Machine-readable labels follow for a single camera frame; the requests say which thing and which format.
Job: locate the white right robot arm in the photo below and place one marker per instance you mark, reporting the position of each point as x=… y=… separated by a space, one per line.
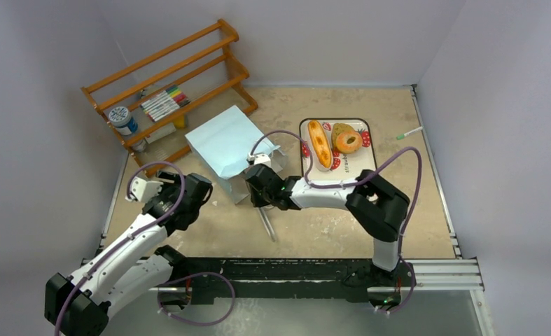
x=378 y=206

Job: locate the long orange fake bread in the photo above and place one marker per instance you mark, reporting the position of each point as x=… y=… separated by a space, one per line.
x=320 y=145

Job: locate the white blue paper bag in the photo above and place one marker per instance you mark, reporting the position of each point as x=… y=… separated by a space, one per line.
x=223 y=143

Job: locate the white flat box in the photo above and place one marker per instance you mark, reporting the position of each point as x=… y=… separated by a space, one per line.
x=160 y=133

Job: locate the metal kitchen tongs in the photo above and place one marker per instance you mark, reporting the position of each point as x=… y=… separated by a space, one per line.
x=267 y=224

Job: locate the round orange fake bun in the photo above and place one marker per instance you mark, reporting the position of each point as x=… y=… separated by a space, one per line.
x=348 y=142

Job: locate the yellow small bottle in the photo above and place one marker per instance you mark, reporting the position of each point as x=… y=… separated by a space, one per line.
x=181 y=122

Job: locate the blue lid white jar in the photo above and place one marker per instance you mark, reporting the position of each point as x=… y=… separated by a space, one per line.
x=123 y=121

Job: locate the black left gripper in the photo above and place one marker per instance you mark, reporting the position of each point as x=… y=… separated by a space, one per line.
x=176 y=178

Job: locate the white strawberry enamel tray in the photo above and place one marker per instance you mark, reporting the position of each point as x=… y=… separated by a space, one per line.
x=345 y=166

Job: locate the brown fake bread slice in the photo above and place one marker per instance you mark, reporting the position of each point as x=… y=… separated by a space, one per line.
x=337 y=129

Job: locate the orange wooden shelf rack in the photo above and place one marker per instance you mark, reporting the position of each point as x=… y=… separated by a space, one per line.
x=208 y=73

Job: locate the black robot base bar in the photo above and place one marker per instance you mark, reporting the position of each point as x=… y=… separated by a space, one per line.
x=201 y=280

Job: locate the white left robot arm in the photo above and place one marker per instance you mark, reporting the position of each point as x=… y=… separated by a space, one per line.
x=83 y=302

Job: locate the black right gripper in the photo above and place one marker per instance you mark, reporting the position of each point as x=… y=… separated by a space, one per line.
x=256 y=186

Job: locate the set of coloured markers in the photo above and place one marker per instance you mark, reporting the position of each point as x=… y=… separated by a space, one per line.
x=164 y=103

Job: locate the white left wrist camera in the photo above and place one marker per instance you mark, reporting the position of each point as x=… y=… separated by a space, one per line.
x=142 y=190

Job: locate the green cap white marker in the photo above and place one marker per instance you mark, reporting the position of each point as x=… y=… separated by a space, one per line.
x=409 y=133

